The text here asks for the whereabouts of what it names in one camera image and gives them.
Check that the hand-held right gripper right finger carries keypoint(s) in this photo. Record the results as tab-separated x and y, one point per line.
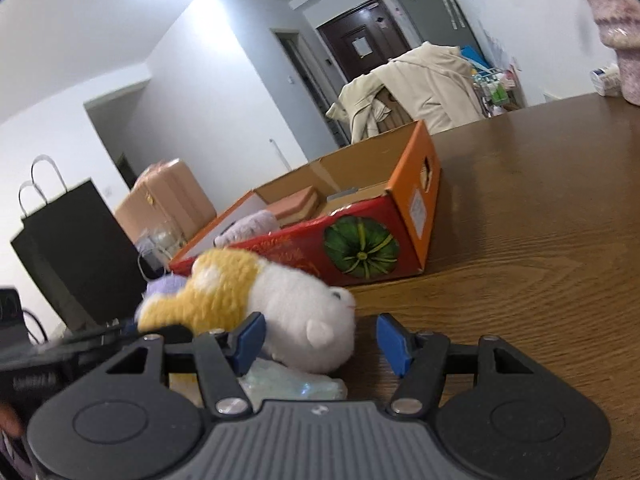
392	344

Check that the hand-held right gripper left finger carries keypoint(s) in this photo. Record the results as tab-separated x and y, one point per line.
250	340

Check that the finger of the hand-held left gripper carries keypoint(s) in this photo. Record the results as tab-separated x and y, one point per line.
100	334

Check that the clear plastic bag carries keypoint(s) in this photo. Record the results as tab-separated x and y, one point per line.
295	385

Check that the yellow and white plush toy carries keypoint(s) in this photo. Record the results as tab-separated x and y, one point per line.
300	300

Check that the purple knitted cloth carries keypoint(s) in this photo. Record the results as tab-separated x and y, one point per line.
162	287

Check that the orange and red cardboard box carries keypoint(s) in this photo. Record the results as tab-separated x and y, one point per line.
370	255

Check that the black paper bag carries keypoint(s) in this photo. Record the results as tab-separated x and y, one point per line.
75	260

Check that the purple fluffy headband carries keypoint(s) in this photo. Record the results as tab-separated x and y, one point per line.
250	225

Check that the brown sponge block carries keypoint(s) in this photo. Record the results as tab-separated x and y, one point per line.
295	205

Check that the pink suitcase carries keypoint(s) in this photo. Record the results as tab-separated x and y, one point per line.
165	200

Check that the wooden chair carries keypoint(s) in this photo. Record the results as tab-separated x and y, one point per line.
395	110

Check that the beige coat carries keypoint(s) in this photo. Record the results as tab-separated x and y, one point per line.
425	90

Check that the storage rack with bottles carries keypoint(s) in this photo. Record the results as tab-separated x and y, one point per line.
495	85

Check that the dark brown door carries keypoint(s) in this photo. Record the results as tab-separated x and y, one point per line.
360	42

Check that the small white bottle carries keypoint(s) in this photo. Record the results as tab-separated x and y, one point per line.
605	80

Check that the grey refrigerator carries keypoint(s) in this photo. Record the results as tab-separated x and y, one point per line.
435	5

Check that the pink textured vase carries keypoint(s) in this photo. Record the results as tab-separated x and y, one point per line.
610	10

